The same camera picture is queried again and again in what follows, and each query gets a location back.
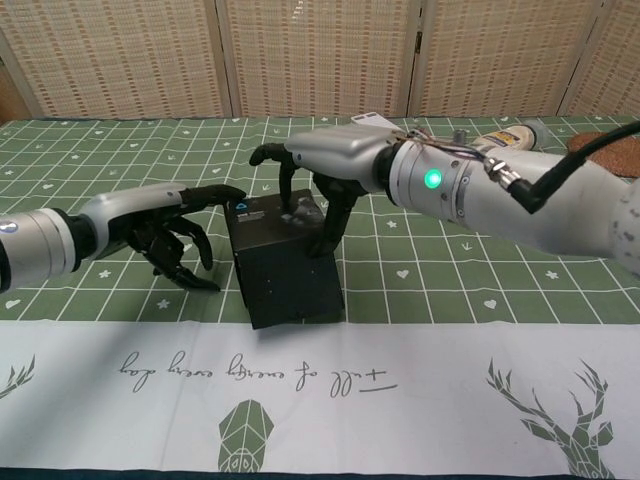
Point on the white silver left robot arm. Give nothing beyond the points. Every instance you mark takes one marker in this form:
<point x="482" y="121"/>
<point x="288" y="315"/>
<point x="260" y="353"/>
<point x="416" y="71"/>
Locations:
<point x="40" y="245"/>

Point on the black cardboard folding box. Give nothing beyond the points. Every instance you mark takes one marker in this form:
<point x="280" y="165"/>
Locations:
<point x="285" y="280"/>

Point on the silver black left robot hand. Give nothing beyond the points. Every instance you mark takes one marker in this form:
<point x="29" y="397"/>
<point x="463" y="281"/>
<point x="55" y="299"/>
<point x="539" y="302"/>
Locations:
<point x="130" y="210"/>

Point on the green grid deer tablecloth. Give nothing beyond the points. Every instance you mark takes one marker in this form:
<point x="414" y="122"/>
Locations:
<point x="450" y="310"/>

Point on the bamboo folding screen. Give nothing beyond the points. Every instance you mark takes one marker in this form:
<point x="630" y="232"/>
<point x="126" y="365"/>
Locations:
<point x="125" y="50"/>

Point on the round woven rattan coaster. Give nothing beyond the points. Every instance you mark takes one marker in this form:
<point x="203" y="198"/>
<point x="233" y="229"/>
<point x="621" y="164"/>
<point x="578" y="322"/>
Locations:
<point x="627" y="162"/>

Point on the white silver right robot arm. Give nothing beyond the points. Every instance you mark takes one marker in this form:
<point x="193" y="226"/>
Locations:
<point x="550" y="215"/>

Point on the cream mayonnaise squeeze bottle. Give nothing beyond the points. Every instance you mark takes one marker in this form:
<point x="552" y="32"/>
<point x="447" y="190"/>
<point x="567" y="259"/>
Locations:
<point x="515" y="136"/>

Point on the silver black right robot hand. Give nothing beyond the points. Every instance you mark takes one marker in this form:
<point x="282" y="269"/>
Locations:
<point x="345" y="155"/>

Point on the white folding stand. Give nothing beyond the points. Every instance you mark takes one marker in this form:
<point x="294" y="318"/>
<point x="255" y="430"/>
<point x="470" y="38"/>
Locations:
<point x="370" y="120"/>

